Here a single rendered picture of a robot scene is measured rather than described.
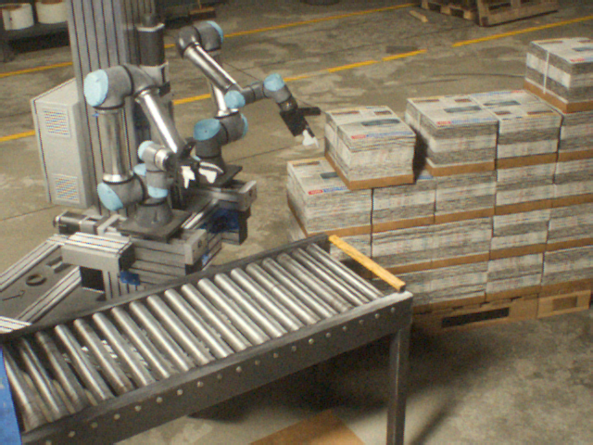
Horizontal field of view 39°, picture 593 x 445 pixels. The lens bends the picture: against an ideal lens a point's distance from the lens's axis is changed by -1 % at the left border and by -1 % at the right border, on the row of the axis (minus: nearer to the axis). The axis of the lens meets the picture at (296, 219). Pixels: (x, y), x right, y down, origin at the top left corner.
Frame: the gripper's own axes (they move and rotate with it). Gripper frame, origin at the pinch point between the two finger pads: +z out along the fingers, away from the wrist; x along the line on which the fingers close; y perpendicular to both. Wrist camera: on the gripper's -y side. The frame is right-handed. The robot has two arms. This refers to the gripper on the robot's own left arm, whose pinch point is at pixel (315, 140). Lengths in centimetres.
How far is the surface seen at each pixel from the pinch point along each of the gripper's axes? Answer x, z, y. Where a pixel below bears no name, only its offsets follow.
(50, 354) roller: 100, -39, 108
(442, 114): 6, 20, -53
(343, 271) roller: 77, 10, 19
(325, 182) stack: 9.0, 14.7, 6.0
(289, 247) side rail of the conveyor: 56, 3, 32
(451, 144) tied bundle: 19, 27, -48
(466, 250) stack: 20, 79, -32
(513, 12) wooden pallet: -517, 262, -288
